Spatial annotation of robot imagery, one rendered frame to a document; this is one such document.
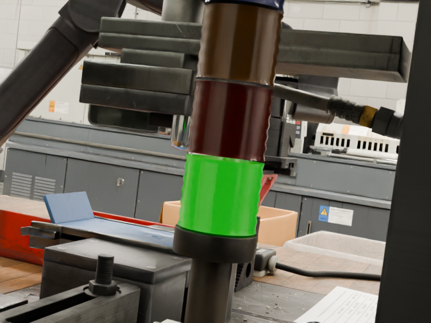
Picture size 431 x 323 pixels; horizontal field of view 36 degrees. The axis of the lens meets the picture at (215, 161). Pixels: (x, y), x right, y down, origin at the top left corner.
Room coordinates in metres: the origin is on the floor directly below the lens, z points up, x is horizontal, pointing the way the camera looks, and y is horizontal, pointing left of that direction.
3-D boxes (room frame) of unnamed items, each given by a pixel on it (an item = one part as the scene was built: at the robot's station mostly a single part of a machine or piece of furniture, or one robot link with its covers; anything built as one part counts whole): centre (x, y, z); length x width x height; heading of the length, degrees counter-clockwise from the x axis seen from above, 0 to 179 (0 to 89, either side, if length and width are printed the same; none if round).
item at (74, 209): (0.63, 0.08, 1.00); 0.15 x 0.07 x 0.03; 69
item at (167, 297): (0.60, 0.05, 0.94); 0.20 x 0.10 x 0.07; 159
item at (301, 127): (5.15, -0.59, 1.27); 0.23 x 0.18 x 0.38; 156
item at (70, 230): (0.59, 0.07, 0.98); 0.13 x 0.01 x 0.03; 69
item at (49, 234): (0.61, 0.14, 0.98); 0.07 x 0.02 x 0.01; 69
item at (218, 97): (0.31, 0.00, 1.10); 0.04 x 0.04 x 0.03
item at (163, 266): (0.60, 0.05, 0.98); 0.20 x 0.10 x 0.01; 159
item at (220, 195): (0.31, 0.00, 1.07); 0.04 x 0.04 x 0.03
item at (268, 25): (0.31, 0.00, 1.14); 0.04 x 0.04 x 0.03
